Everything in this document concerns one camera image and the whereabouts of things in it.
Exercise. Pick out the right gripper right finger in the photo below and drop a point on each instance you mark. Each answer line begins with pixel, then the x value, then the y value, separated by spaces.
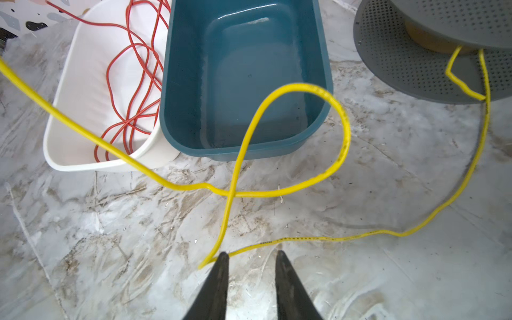
pixel 293 301

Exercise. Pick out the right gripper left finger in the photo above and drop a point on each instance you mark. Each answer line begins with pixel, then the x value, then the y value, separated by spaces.
pixel 211 301

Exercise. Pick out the grey cable spool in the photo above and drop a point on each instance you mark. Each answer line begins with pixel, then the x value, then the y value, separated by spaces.
pixel 408 44

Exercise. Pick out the teal plastic bin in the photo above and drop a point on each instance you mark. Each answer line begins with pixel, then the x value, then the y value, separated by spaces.
pixel 223 58

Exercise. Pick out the white plastic bin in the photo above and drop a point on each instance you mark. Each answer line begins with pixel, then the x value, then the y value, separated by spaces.
pixel 111 81

